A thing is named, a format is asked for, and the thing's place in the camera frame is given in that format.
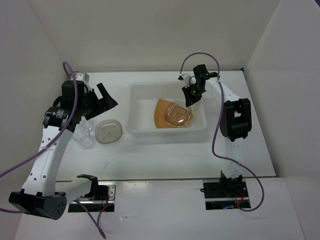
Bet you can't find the woven bamboo basket tray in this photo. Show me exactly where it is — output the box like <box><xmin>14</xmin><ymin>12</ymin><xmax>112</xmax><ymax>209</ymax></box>
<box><xmin>153</xmin><ymin>98</ymin><xmax>193</xmax><ymax>129</ymax></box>

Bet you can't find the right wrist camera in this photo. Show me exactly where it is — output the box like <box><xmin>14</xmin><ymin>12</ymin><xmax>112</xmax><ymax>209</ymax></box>
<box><xmin>178</xmin><ymin>73</ymin><xmax>194</xmax><ymax>88</ymax></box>

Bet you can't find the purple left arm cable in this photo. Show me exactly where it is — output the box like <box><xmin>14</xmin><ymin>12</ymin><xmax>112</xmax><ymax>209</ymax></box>
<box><xmin>0</xmin><ymin>61</ymin><xmax>115</xmax><ymax>240</ymax></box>

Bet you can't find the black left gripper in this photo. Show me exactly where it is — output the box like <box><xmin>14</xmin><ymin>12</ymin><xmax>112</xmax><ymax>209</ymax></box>
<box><xmin>77</xmin><ymin>83</ymin><xmax>118</xmax><ymax>120</ymax></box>

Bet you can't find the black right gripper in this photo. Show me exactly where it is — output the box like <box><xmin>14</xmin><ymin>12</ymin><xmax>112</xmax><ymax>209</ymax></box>
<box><xmin>182</xmin><ymin>82</ymin><xmax>205</xmax><ymax>107</ymax></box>

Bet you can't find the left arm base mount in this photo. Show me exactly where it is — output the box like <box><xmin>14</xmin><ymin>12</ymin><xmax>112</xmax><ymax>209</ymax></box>
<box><xmin>66</xmin><ymin>179</ymin><xmax>117</xmax><ymax>213</ymax></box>

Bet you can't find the clear plastic cup front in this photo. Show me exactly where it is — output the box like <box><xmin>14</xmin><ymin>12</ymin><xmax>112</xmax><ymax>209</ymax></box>
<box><xmin>72</xmin><ymin>125</ymin><xmax>93</xmax><ymax>149</ymax></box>

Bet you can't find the clear glass plate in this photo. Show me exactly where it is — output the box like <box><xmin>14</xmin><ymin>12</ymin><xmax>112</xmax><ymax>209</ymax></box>
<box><xmin>94</xmin><ymin>119</ymin><xmax>123</xmax><ymax>145</ymax></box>
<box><xmin>163</xmin><ymin>100</ymin><xmax>194</xmax><ymax>128</ymax></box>

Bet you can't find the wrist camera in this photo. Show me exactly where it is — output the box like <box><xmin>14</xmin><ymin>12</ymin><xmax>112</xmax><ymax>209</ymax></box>
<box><xmin>75</xmin><ymin>72</ymin><xmax>90</xmax><ymax>84</ymax></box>
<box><xmin>178</xmin><ymin>73</ymin><xmax>194</xmax><ymax>88</ymax></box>

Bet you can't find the clear plastic cup rear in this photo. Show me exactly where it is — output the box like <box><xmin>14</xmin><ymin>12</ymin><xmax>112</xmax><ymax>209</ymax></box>
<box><xmin>79</xmin><ymin>118</ymin><xmax>93</xmax><ymax>131</ymax></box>

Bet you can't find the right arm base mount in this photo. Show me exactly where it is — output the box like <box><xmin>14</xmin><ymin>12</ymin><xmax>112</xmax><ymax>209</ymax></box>
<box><xmin>200</xmin><ymin>179</ymin><xmax>251</xmax><ymax>211</ymax></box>

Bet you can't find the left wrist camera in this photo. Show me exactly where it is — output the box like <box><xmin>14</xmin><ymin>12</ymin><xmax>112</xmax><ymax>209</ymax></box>
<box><xmin>75</xmin><ymin>72</ymin><xmax>90</xmax><ymax>84</ymax></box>

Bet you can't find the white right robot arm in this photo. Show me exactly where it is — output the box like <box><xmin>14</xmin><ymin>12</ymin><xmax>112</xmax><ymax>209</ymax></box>
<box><xmin>178</xmin><ymin>72</ymin><xmax>252</xmax><ymax>197</ymax></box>

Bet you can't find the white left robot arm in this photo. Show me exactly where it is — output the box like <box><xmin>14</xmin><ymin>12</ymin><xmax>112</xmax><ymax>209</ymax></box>
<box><xmin>8</xmin><ymin>80</ymin><xmax>118</xmax><ymax>220</ymax></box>

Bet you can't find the clear plastic cup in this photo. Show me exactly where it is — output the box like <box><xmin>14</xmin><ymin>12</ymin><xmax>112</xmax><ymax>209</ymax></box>
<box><xmin>79</xmin><ymin>118</ymin><xmax>93</xmax><ymax>131</ymax></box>
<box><xmin>72</xmin><ymin>125</ymin><xmax>93</xmax><ymax>149</ymax></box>

